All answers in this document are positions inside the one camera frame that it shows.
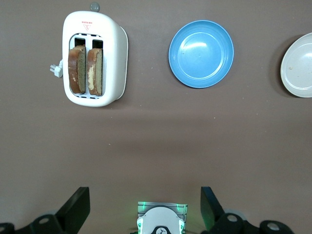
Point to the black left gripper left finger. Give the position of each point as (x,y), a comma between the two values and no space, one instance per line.
(73,207)

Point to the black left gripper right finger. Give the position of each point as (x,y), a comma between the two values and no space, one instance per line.
(209,207)

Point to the brown bread slice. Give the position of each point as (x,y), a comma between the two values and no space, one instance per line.
(76,70)
(95,73)

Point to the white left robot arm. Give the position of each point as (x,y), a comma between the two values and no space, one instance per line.
(161,219)

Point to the blue plate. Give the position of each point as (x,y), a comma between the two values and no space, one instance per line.
(201,53)

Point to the beige plate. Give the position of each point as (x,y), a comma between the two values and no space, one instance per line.
(297,68)

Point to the white toaster plug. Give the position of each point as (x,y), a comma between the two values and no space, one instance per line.
(57,69)

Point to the white two-slot toaster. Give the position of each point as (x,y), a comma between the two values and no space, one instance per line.
(112,48)

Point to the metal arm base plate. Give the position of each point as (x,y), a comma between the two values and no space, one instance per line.
(170,206)

